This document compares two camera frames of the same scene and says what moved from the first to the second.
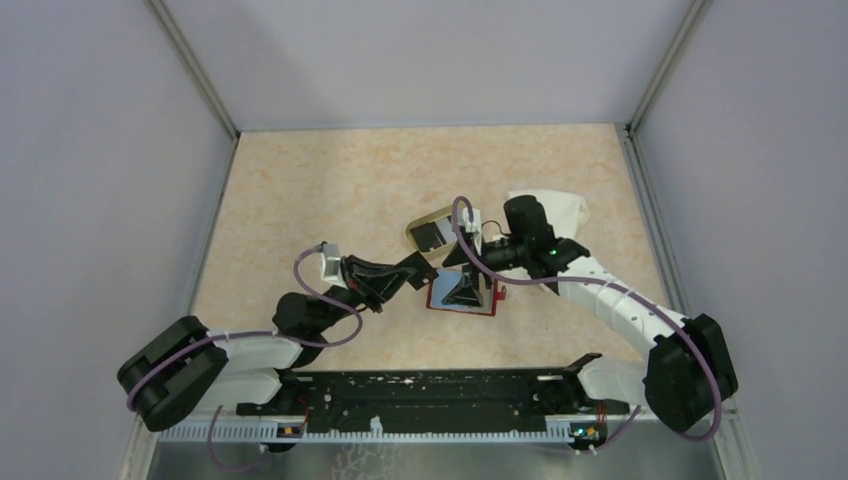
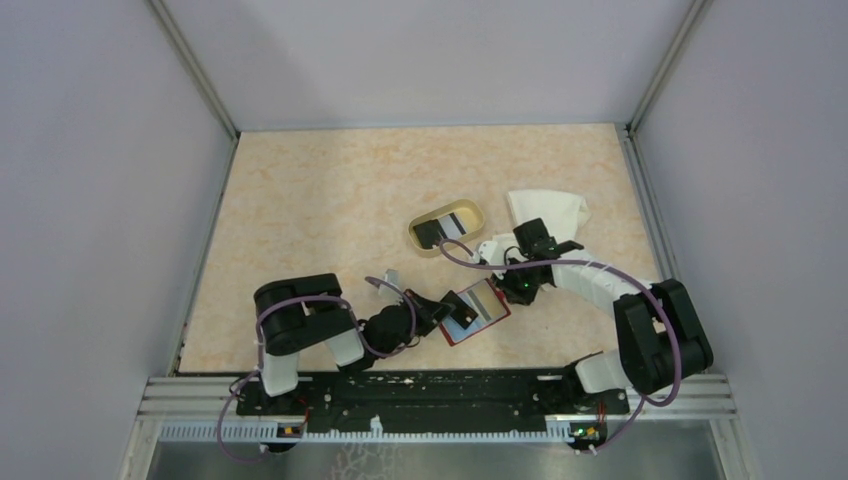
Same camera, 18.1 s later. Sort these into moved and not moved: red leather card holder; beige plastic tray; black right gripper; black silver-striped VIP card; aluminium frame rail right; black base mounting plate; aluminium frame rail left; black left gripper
Moved: black right gripper; black left gripper; red leather card holder
Not moved: black silver-striped VIP card; beige plastic tray; black base mounting plate; aluminium frame rail right; aluminium frame rail left
